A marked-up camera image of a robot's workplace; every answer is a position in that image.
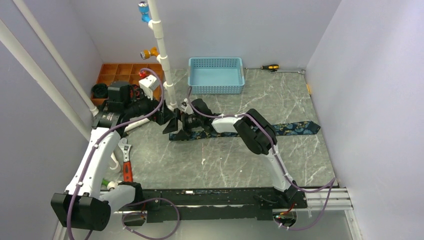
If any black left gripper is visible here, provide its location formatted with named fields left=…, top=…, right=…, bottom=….
left=124, top=87, right=176, bottom=125

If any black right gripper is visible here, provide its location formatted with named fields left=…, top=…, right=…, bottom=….
left=163, top=108, right=204, bottom=141

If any dark blue patterned tie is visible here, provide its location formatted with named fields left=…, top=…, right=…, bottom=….
left=168, top=121, right=321, bottom=141

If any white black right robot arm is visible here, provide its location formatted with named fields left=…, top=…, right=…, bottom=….
left=163, top=98, right=299, bottom=208

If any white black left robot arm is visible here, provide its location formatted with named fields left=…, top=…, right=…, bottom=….
left=50, top=121, right=144, bottom=239

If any rolled dark green tie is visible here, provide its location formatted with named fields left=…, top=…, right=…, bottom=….
left=91, top=83, right=108, bottom=99

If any orange wooden compartment tray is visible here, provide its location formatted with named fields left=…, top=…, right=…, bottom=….
left=96, top=63, right=164, bottom=86

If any orange valve nozzle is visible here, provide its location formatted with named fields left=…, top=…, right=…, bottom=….
left=140, top=47, right=160, bottom=60

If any light blue plastic basket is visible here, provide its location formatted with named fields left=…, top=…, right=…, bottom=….
left=188, top=57, right=245, bottom=95

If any white vertical PVC pipe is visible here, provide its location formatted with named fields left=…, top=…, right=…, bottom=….
left=147, top=0, right=178, bottom=110

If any green valve nozzle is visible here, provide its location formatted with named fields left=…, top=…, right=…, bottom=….
left=101, top=178, right=110, bottom=189

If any blue valve nozzle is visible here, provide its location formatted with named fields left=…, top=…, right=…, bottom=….
left=138, top=1, right=151, bottom=23

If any white diagonal PVC pipe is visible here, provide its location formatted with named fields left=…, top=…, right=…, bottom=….
left=0, top=0, right=103, bottom=139

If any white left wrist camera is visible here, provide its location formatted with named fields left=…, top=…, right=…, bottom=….
left=138, top=70, right=160, bottom=100

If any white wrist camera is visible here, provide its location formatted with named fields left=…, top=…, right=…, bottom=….
left=138, top=70, right=160, bottom=100
left=181, top=101, right=194, bottom=115

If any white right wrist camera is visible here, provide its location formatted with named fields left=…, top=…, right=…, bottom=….
left=181, top=101, right=194, bottom=115

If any red handled adjustable wrench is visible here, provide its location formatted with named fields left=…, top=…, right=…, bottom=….
left=118, top=137, right=134, bottom=182

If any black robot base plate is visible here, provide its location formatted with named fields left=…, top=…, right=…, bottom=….
left=110, top=187, right=308, bottom=223

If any yellow black screwdriver at wall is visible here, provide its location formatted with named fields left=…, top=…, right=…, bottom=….
left=261, top=64, right=280, bottom=72

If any silver spanner at wall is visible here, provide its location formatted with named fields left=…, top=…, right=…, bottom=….
left=269, top=69, right=306, bottom=75

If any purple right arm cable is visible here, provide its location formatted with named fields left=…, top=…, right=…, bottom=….
left=187, top=86, right=336, bottom=232

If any aluminium rail frame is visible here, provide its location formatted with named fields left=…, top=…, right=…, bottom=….
left=52, top=187, right=364, bottom=240

